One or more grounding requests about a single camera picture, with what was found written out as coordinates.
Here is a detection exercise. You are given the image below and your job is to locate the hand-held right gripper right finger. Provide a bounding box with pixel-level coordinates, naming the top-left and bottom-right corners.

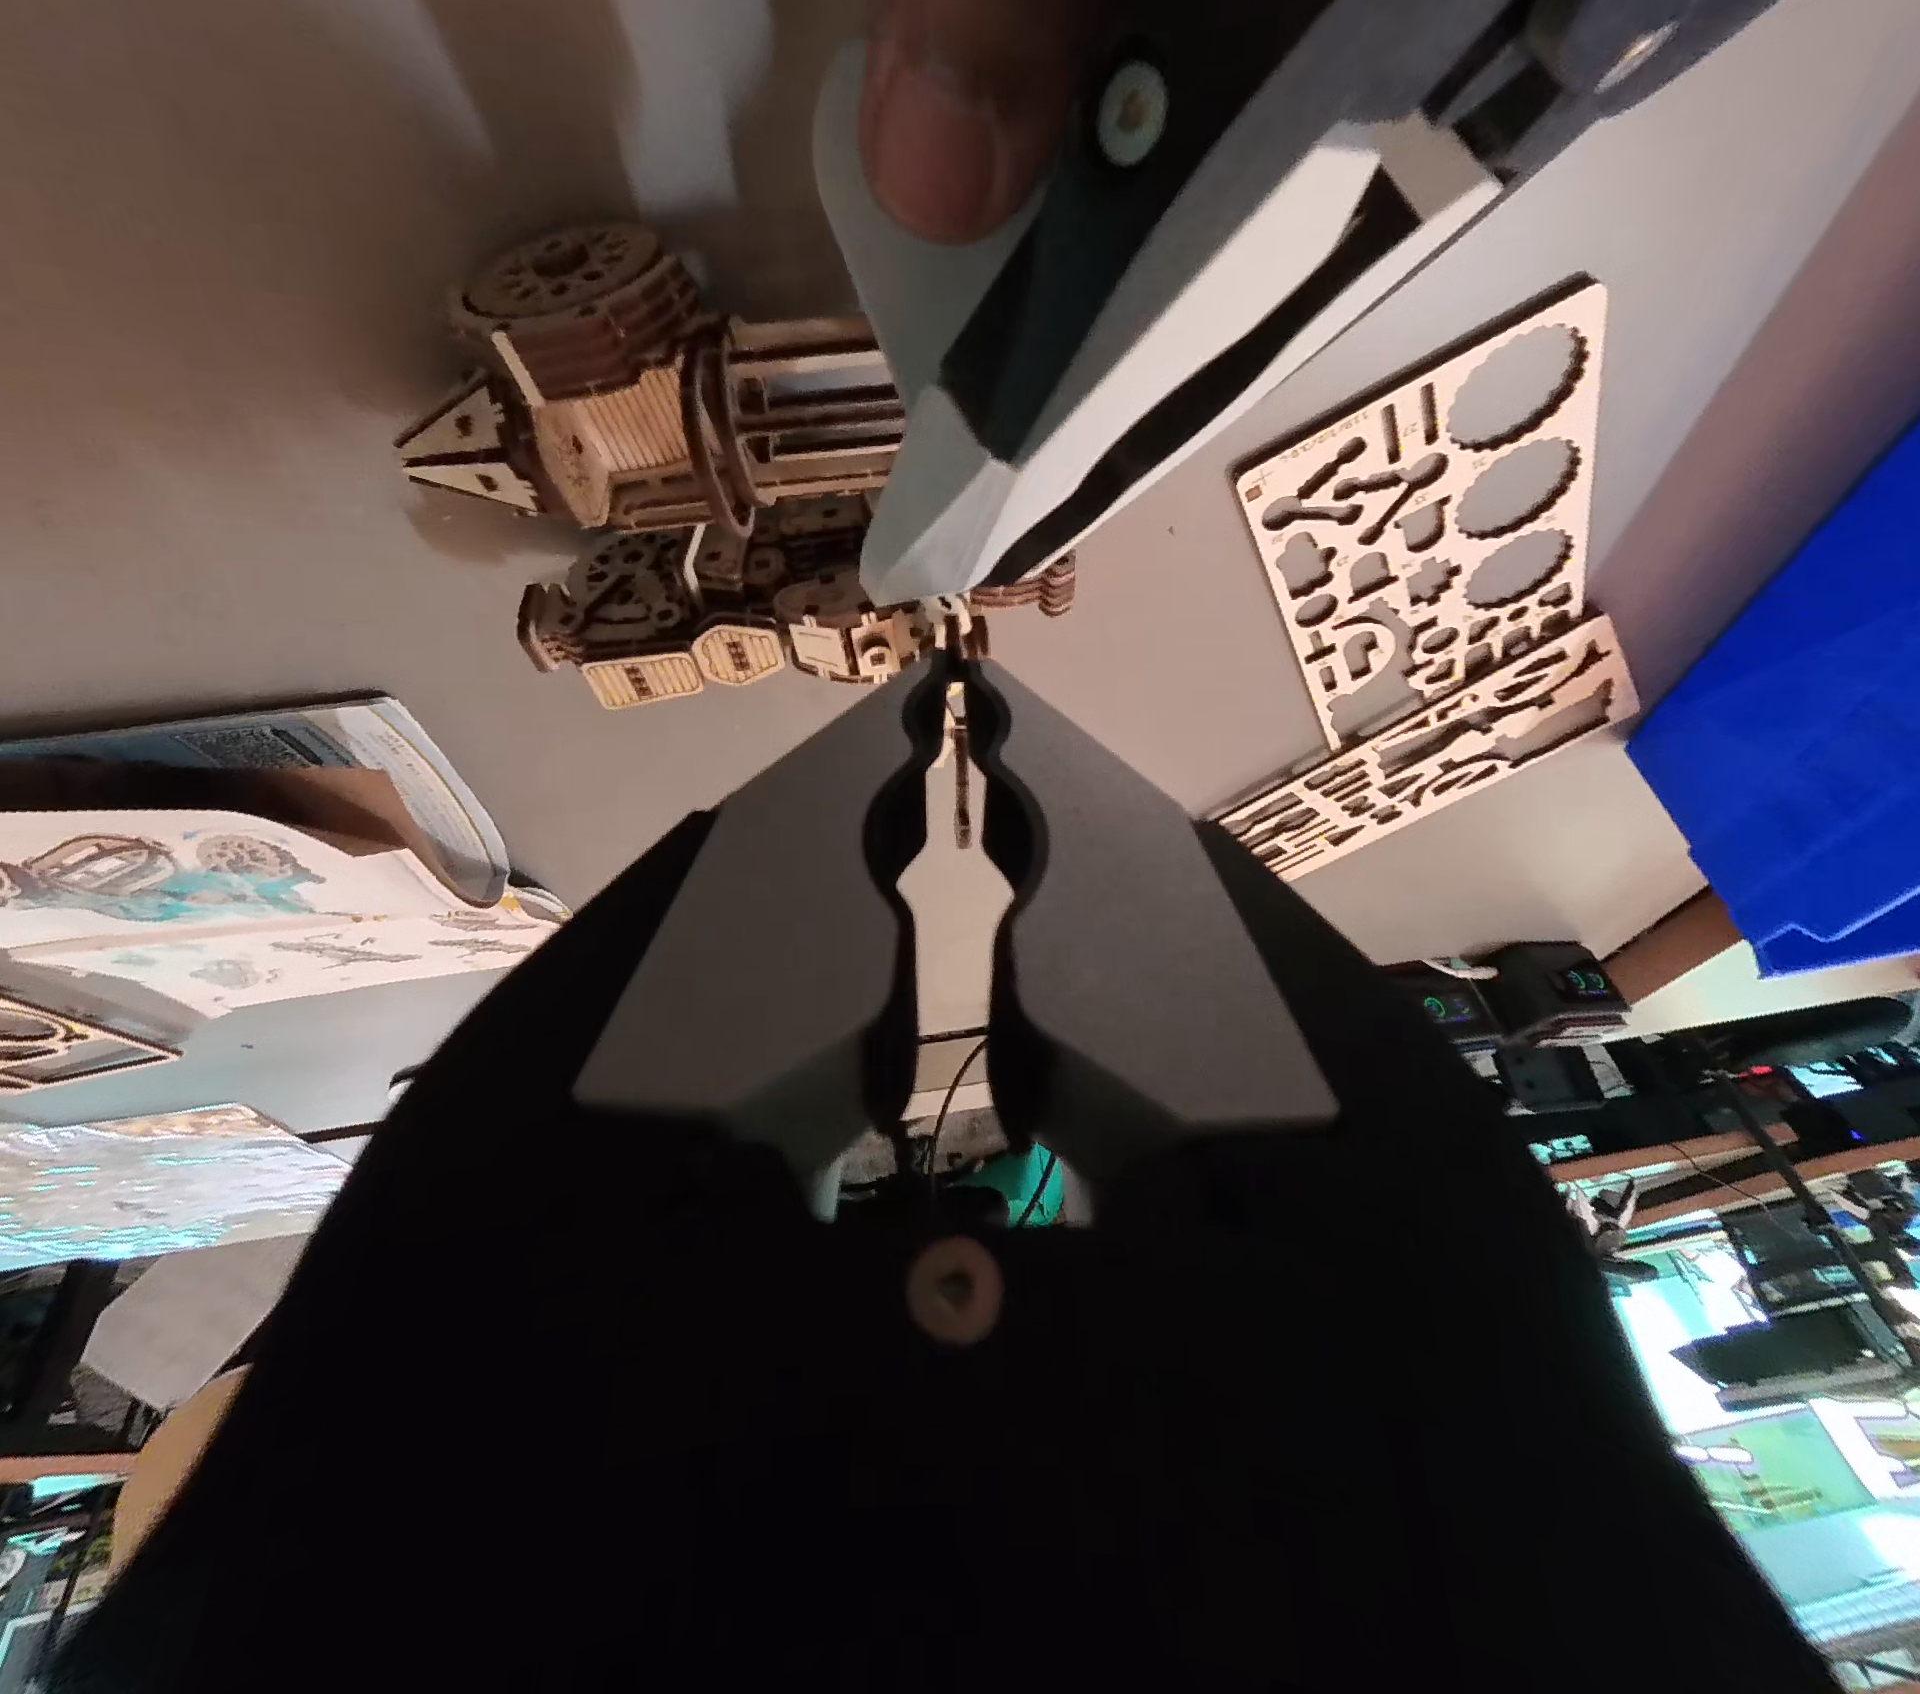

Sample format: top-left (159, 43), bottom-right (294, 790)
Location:
top-left (959, 651), bottom-right (1339, 1225)

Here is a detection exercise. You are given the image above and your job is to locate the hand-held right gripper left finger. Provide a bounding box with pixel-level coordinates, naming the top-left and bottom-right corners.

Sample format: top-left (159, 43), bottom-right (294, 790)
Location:
top-left (571, 651), bottom-right (948, 1225)

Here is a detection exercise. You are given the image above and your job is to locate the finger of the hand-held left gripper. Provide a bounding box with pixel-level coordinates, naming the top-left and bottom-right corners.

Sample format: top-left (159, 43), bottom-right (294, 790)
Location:
top-left (989, 123), bottom-right (1510, 594)
top-left (861, 178), bottom-right (1190, 606)

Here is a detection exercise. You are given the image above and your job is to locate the small wooden puzzle piece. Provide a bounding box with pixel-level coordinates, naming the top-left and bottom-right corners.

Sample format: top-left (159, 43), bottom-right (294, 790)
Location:
top-left (925, 597), bottom-right (983, 850)

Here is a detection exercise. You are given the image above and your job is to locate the wooden motorcycle model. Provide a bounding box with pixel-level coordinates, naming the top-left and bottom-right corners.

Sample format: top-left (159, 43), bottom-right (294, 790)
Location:
top-left (515, 516), bottom-right (1081, 716)

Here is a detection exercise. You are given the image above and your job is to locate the grey desk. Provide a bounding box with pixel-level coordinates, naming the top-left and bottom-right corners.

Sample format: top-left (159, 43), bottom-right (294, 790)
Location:
top-left (0, 0), bottom-right (1920, 1157)

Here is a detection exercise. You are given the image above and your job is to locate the person's left hand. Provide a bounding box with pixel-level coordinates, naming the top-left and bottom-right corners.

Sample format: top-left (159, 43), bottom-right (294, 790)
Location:
top-left (861, 0), bottom-right (1201, 245)

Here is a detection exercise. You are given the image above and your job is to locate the wooden puzzle sheet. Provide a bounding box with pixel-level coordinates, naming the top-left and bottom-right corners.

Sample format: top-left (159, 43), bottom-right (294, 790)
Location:
top-left (1225, 280), bottom-right (1614, 744)
top-left (1213, 615), bottom-right (1644, 894)

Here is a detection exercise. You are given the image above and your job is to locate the black charger green display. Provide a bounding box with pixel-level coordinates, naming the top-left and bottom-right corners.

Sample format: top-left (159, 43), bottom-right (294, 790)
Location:
top-left (1492, 941), bottom-right (1634, 1045)
top-left (1386, 966), bottom-right (1501, 1052)

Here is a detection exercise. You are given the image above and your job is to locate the wooden sidecar model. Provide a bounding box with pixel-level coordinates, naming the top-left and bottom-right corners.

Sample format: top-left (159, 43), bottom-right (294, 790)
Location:
top-left (395, 224), bottom-right (910, 535)

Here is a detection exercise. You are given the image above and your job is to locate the glossy booklet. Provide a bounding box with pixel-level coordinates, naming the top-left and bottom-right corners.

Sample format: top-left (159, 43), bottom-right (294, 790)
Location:
top-left (0, 692), bottom-right (571, 933)

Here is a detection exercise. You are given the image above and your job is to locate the illustrated instruction booklet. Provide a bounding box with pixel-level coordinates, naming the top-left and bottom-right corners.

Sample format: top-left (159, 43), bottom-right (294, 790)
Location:
top-left (0, 808), bottom-right (527, 1096)

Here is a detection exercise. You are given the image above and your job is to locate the clear plastic wrap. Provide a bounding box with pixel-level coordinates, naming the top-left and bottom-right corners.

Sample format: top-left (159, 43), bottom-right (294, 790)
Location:
top-left (0, 1100), bottom-right (354, 1276)

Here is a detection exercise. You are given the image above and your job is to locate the blue plastic bin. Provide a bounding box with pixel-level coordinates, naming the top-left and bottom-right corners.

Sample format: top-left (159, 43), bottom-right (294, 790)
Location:
top-left (1626, 418), bottom-right (1920, 984)

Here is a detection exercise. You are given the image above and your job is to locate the grey flat sheet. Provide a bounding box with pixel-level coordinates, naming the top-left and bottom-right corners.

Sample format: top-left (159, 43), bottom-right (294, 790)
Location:
top-left (82, 1250), bottom-right (280, 1412)

